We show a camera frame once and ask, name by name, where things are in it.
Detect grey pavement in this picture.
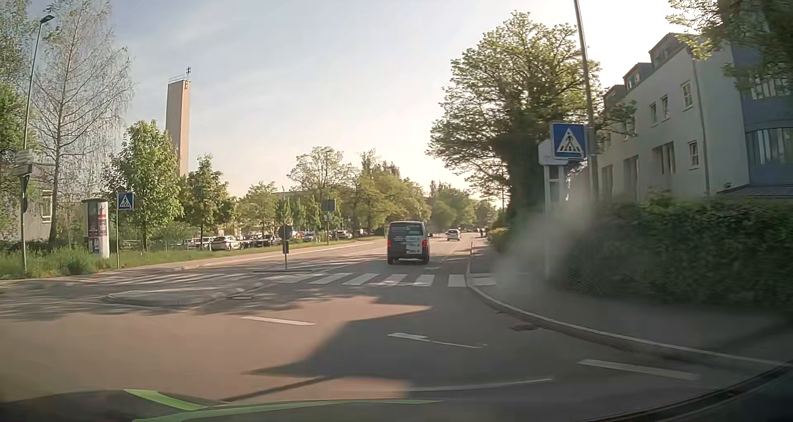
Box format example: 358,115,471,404
468,239,793,368
0,239,385,287

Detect advertising column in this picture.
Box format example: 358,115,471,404
82,198,111,260

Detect row of parked cars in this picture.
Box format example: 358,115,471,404
185,229,366,252

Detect tall lamp post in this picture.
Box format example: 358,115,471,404
569,0,601,203

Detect grass verge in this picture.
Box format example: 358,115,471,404
0,237,379,280

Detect dark van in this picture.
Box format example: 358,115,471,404
387,220,432,266

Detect tree with overhanging branches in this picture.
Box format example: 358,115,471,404
668,0,793,91

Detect row of trees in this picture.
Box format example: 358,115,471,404
102,120,496,251

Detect white building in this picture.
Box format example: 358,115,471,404
582,0,793,201

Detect blue pedestrian crossing sign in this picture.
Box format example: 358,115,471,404
538,121,587,280
115,192,135,270

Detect square sign on post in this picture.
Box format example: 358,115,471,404
320,198,337,246

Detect grey asphalt road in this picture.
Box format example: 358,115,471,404
0,233,783,410

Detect direction signs on post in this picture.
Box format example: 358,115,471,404
9,149,38,212

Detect large green tree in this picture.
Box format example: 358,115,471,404
426,11,638,221

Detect round sign on post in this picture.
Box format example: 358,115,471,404
278,224,294,270

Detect curved lamp post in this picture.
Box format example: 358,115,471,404
19,14,55,275

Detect road markings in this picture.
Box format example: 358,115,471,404
74,258,701,393

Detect green hedge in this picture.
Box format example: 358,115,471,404
489,193,793,308

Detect bare birch tree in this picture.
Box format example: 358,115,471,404
28,0,134,246

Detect tall concrete tower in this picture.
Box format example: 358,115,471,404
165,67,192,178

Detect car's own bonnet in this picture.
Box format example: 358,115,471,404
0,361,793,422

